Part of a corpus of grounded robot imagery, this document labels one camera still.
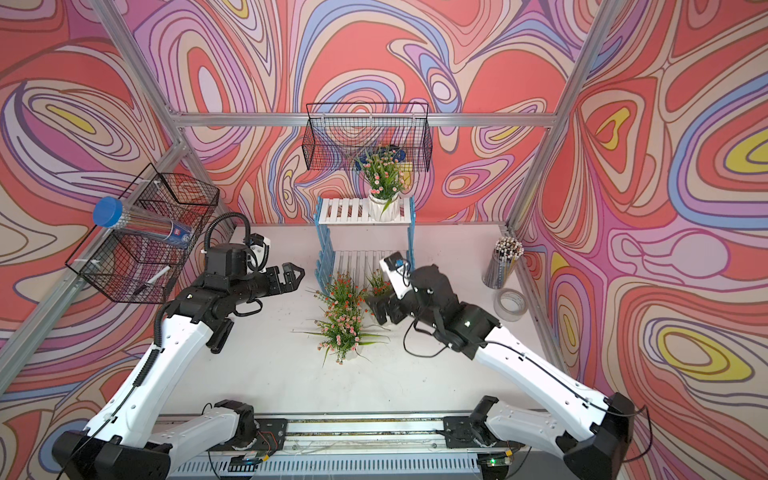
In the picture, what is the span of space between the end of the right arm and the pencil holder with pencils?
43 cm

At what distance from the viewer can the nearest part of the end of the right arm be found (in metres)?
0.61

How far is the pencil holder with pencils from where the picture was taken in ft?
2.95
